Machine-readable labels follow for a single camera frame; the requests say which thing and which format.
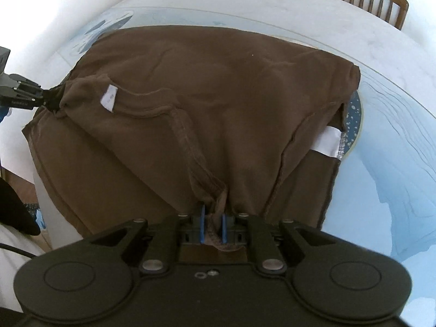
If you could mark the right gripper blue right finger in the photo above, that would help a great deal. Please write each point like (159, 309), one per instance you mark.
(253, 233)

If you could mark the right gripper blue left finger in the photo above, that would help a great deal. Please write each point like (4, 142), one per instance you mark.
(166, 238)

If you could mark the brown t-shirt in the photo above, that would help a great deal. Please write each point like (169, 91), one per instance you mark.
(164, 120)

